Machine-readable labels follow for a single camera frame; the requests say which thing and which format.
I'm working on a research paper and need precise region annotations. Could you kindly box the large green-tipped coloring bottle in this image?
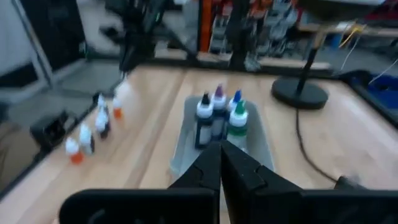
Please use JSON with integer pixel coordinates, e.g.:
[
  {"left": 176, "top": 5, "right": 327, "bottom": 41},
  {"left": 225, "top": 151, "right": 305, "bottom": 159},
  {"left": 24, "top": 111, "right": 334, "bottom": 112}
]
[{"left": 226, "top": 99, "right": 249, "bottom": 150}]

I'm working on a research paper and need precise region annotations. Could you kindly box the small dark blue coloring bottle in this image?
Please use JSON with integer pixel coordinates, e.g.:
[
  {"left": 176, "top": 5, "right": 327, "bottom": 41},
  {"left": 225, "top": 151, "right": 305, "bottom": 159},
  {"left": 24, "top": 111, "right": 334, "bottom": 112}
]
[{"left": 78, "top": 123, "right": 96, "bottom": 156}]

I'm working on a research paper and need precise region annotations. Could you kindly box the yellow dye dropper bottle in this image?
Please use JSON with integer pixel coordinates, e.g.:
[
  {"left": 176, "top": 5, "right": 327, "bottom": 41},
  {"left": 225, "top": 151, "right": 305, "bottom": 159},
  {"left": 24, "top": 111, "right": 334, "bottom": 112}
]
[{"left": 64, "top": 137, "right": 85, "bottom": 165}]

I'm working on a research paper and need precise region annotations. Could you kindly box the white globe table lamp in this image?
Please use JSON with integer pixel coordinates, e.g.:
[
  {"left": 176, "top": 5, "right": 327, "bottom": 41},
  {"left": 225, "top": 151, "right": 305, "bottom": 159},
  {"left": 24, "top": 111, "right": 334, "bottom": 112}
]
[{"left": 271, "top": 0, "right": 388, "bottom": 110}]

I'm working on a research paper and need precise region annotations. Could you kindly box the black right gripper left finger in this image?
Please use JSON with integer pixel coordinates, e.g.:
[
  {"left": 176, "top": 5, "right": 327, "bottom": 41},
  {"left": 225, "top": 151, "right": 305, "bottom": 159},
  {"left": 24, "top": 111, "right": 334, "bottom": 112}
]
[{"left": 58, "top": 141, "right": 222, "bottom": 224}]

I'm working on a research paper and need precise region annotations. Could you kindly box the blue storage bin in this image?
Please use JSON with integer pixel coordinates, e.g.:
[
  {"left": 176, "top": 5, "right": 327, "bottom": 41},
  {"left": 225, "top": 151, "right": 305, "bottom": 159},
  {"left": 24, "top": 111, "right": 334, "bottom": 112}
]
[{"left": 366, "top": 76, "right": 398, "bottom": 110}]

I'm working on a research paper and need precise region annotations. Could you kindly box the large black-tipped coloring bottle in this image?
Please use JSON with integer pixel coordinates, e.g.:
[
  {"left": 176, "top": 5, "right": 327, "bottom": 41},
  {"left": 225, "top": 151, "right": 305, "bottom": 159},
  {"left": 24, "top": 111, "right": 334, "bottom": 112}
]
[{"left": 194, "top": 91, "right": 215, "bottom": 149}]

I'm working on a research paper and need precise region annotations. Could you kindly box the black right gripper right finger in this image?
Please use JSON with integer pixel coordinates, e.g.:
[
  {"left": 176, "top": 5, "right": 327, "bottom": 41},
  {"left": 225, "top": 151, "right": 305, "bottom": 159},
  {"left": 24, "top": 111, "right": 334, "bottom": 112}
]
[{"left": 221, "top": 140, "right": 398, "bottom": 224}]

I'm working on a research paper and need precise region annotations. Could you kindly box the large purple-tipped coloring bottle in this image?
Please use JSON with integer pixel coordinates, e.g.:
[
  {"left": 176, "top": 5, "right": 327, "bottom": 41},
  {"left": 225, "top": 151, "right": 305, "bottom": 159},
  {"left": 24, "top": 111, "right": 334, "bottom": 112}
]
[{"left": 211, "top": 83, "right": 228, "bottom": 141}]

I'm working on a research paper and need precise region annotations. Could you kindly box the large blue-tipped coloring bottle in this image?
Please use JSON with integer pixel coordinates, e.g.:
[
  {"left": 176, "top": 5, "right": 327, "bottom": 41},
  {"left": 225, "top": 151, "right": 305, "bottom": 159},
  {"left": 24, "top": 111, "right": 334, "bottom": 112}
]
[{"left": 227, "top": 89, "right": 243, "bottom": 113}]

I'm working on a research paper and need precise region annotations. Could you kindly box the black lamp power cable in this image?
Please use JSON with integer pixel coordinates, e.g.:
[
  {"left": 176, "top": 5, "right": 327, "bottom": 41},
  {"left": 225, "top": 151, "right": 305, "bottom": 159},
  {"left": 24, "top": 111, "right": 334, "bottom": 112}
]
[{"left": 294, "top": 107, "right": 369, "bottom": 191}]

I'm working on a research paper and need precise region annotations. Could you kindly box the orange shelf post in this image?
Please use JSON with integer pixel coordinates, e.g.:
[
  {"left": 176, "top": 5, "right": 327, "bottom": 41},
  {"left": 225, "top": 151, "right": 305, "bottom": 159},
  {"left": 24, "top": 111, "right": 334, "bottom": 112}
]
[{"left": 198, "top": 0, "right": 214, "bottom": 53}]

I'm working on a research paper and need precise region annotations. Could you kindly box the grey plastic tray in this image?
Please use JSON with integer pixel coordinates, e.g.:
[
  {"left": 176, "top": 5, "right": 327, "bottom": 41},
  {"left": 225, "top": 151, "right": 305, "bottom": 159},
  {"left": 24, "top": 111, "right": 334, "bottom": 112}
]
[{"left": 169, "top": 93, "right": 276, "bottom": 187}]

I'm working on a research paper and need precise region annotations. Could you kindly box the small orange coloring bottle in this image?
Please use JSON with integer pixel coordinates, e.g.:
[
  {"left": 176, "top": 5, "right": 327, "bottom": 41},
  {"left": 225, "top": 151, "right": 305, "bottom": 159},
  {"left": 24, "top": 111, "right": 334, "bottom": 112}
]
[{"left": 111, "top": 96, "right": 124, "bottom": 120}]

